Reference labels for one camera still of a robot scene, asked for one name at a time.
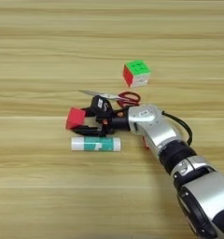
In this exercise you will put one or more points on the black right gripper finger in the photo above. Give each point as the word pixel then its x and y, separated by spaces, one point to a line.
pixel 89 131
pixel 90 112

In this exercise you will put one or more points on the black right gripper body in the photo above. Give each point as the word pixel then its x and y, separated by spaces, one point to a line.
pixel 112 123

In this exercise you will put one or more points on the red cube block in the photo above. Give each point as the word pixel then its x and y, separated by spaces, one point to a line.
pixel 76 118

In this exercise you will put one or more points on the Rubik's cube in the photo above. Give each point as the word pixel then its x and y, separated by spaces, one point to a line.
pixel 136 73

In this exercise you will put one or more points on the small black box white label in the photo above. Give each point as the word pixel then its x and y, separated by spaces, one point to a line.
pixel 101 104

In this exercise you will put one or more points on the white green glue stick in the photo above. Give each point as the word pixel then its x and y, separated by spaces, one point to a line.
pixel 95 144

